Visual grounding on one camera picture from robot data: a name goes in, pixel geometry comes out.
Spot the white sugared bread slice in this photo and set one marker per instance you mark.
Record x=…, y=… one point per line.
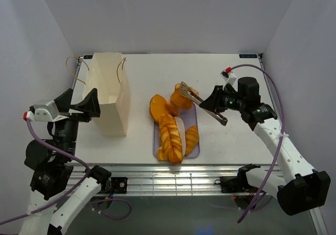
x=181, y=129

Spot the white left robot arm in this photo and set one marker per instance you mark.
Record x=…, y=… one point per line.
x=50, y=210

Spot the small striped croissant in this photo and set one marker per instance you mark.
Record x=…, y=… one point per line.
x=192, y=139

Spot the long twisted braided bread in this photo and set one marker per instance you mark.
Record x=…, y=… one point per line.
x=170, y=139

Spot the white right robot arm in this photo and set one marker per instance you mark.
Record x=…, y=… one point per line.
x=302, y=187

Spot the beige paper bag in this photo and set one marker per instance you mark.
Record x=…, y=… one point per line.
x=108, y=75

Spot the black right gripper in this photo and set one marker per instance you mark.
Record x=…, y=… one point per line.
x=214, y=101

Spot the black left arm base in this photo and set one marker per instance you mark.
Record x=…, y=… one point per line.
x=117, y=185

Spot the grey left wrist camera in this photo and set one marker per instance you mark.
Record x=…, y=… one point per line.
x=44, y=111

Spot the chunky orange bread loaf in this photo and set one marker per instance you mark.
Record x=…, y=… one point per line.
x=179, y=100

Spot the lavender plastic tray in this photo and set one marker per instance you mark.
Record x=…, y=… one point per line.
x=189, y=118

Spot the oval orange flat bread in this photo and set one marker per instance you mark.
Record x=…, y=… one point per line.
x=157, y=107

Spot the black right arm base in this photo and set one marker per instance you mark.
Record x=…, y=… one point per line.
x=232, y=185

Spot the pink sugared donut bread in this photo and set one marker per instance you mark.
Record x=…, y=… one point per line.
x=172, y=108

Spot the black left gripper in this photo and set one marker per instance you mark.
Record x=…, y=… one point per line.
x=90, y=104

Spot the aluminium frame rail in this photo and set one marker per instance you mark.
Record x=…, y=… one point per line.
x=223, y=149

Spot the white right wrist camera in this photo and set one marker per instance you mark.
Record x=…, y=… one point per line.
x=228, y=76

